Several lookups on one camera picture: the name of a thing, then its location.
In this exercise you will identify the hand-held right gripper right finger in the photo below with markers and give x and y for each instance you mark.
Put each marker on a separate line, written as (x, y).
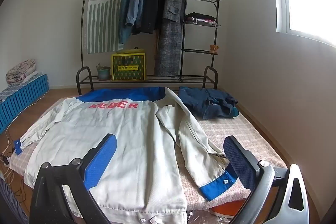
(237, 161)

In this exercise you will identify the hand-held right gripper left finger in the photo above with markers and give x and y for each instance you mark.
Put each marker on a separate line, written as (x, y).
(101, 161)

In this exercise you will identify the white and blue work jacket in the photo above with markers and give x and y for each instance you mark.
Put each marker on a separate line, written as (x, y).
(118, 121)

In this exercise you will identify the black metal clothes rack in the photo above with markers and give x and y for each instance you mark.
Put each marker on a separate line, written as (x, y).
(183, 77)

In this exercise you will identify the dark folded clothes pile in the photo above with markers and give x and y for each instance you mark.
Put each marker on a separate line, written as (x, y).
(199, 16)

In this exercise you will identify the pink checked bed cover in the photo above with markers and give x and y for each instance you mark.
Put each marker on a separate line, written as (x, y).
(236, 127)

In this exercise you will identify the clear plastic sheet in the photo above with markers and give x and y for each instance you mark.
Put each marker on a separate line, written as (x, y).
(207, 218)

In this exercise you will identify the dark blue folded garment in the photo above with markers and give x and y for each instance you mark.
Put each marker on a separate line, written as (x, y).
(202, 102)

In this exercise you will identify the small potted plant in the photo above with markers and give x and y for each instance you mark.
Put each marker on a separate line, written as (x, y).
(103, 73)

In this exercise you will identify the yellow green patterned box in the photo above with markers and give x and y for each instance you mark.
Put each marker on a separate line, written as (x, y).
(128, 66)

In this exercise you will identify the person's striped trousers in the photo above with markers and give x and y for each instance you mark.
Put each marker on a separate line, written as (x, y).
(11, 205)

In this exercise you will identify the blue slatted crate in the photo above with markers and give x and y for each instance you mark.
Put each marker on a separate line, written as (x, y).
(23, 98)

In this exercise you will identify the brown teddy bear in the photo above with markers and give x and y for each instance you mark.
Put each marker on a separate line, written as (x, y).
(214, 49)

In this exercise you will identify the floral quilt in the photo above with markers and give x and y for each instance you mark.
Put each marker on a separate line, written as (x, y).
(19, 71)

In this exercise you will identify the striped grey white towel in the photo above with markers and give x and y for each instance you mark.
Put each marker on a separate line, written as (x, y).
(102, 24)

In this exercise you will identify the grey plaid coat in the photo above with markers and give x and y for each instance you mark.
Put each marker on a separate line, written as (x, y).
(170, 37)

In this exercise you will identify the pink white bag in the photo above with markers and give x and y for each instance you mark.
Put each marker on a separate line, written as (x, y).
(203, 21)

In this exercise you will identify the teal hanging shirt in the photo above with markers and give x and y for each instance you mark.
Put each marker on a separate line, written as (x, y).
(123, 16)

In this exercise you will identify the black hanging coat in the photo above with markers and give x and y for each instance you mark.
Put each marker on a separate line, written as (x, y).
(153, 3)

